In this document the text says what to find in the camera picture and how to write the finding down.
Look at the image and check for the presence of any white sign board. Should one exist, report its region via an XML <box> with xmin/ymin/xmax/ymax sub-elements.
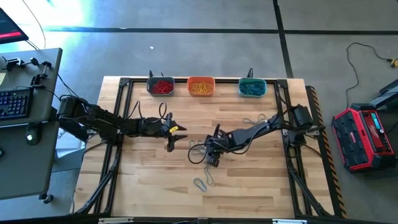
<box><xmin>55</xmin><ymin>128</ymin><xmax>87</xmax><ymax>151</ymax></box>

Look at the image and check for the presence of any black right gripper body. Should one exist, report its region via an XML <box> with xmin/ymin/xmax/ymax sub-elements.
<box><xmin>205</xmin><ymin>133</ymin><xmax>233</xmax><ymax>156</ymax></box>

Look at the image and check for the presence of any orange plastic basket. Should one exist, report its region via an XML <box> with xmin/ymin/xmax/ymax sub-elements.
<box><xmin>186</xmin><ymin>76</ymin><xmax>216</xmax><ymax>97</ymax></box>

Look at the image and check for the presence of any black computer mouse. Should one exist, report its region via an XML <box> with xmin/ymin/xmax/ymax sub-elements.
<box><xmin>24</xmin><ymin>122</ymin><xmax>42</xmax><ymax>147</ymax></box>

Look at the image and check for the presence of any red black power station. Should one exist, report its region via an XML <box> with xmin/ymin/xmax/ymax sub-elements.
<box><xmin>330</xmin><ymin>103</ymin><xmax>398</xmax><ymax>173</ymax></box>

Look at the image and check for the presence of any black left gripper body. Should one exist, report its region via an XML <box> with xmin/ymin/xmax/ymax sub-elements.
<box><xmin>141</xmin><ymin>117</ymin><xmax>177</xmax><ymax>152</ymax></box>

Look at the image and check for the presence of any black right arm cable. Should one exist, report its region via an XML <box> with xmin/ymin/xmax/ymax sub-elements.
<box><xmin>187</xmin><ymin>96</ymin><xmax>299</xmax><ymax>165</ymax></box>

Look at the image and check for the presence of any black monitor with red bar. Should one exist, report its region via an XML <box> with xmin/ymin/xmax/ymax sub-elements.
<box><xmin>0</xmin><ymin>6</ymin><xmax>30</xmax><ymax>45</ymax></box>

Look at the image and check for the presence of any teal plastic basket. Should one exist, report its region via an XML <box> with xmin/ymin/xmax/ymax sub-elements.
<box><xmin>238</xmin><ymin>77</ymin><xmax>268</xmax><ymax>99</ymax></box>

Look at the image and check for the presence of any black desk clamp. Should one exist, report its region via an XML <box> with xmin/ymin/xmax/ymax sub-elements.
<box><xmin>29</xmin><ymin>57</ymin><xmax>53</xmax><ymax>88</ymax></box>
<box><xmin>1</xmin><ymin>56</ymin><xmax>26</xmax><ymax>72</ymax></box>

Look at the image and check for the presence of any black floor stand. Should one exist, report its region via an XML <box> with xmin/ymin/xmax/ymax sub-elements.
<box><xmin>369</xmin><ymin>78</ymin><xmax>398</xmax><ymax>110</ymax></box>

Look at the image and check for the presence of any black desk caster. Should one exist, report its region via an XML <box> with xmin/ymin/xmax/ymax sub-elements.
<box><xmin>39</xmin><ymin>192</ymin><xmax>54</xmax><ymax>205</ymax></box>

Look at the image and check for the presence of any black floor cable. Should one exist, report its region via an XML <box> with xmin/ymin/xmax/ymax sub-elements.
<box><xmin>345</xmin><ymin>41</ymin><xmax>393</xmax><ymax>108</ymax></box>

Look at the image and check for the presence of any thin grey floor cable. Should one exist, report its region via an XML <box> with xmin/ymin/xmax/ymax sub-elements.
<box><xmin>21</xmin><ymin>0</ymin><xmax>47</xmax><ymax>50</ymax></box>

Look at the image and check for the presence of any grey desk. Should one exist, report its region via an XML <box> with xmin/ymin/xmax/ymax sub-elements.
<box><xmin>0</xmin><ymin>47</ymin><xmax>63</xmax><ymax>128</ymax></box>
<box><xmin>0</xmin><ymin>120</ymin><xmax>60</xmax><ymax>200</ymax></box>

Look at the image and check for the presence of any silver table bracket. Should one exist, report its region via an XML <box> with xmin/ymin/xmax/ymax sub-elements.
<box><xmin>272</xmin><ymin>218</ymin><xmax>308</xmax><ymax>224</ymax></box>
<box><xmin>98</xmin><ymin>217</ymin><xmax>135</xmax><ymax>224</ymax></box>

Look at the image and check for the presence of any grey plastic basket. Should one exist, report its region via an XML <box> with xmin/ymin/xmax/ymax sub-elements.
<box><xmin>146</xmin><ymin>76</ymin><xmax>176</xmax><ymax>97</ymax></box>

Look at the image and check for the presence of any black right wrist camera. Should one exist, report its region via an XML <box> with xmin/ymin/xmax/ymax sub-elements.
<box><xmin>212</xmin><ymin>123</ymin><xmax>225</xmax><ymax>138</ymax></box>

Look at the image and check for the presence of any small teal rubber band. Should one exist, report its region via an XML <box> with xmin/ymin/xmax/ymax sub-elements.
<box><xmin>239</xmin><ymin>79</ymin><xmax>267</xmax><ymax>96</ymax></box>

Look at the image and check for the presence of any pile of red rubber bands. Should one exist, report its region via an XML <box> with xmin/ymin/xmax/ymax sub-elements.
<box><xmin>150</xmin><ymin>80</ymin><xmax>174</xmax><ymax>95</ymax></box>

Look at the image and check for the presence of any black keyboard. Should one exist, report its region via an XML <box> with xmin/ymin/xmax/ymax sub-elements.
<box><xmin>0</xmin><ymin>86</ymin><xmax>35</xmax><ymax>121</ymax></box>

